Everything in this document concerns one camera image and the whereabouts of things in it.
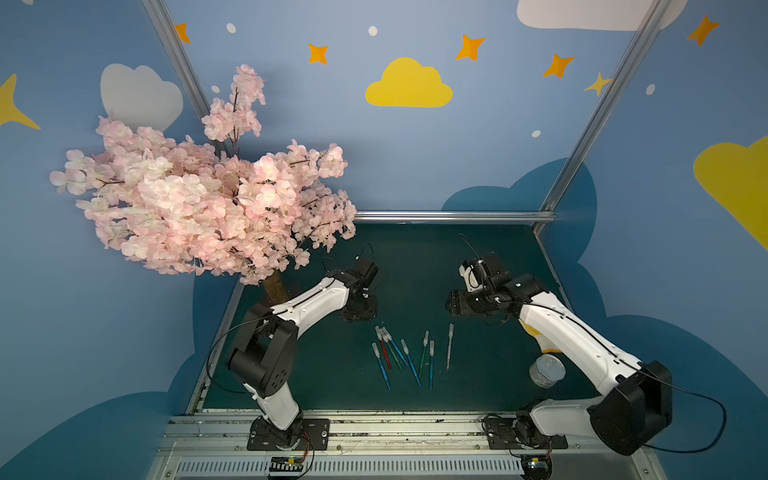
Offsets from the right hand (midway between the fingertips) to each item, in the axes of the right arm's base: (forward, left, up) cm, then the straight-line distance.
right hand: (462, 302), depth 82 cm
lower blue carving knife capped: (-9, +7, -15) cm, 19 cm away
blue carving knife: (-14, +22, -15) cm, 30 cm away
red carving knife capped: (-6, +23, -14) cm, 28 cm away
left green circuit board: (-39, +44, -17) cm, 61 cm away
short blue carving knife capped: (-13, +14, -14) cm, 23 cm away
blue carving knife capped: (-4, +21, -15) cm, 26 cm away
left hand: (0, +27, -9) cm, 28 cm away
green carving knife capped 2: (-8, +9, -14) cm, 19 cm away
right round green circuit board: (-36, -18, -18) cm, 44 cm away
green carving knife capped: (-7, +21, -15) cm, 27 cm away
